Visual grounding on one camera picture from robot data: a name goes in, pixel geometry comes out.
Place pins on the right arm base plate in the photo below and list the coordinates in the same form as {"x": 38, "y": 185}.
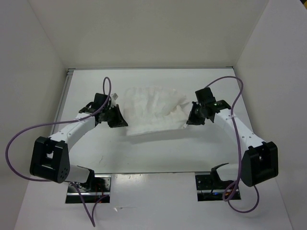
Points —
{"x": 207, "y": 190}

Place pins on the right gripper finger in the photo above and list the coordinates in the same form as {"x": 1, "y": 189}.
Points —
{"x": 192, "y": 118}
{"x": 201, "y": 120}

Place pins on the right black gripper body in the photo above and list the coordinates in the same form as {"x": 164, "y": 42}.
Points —
{"x": 202, "y": 106}

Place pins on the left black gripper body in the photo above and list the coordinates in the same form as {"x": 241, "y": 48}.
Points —
{"x": 105, "y": 111}

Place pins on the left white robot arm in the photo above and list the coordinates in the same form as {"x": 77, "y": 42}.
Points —
{"x": 50, "y": 158}

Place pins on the white pleated skirt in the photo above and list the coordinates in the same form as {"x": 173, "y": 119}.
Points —
{"x": 153, "y": 109}

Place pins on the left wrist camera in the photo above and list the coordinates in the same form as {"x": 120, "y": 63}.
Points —
{"x": 114, "y": 97}

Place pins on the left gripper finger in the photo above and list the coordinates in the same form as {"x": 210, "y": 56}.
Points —
{"x": 116, "y": 121}
{"x": 118, "y": 112}

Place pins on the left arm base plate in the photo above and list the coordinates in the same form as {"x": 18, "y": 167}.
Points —
{"x": 99, "y": 190}

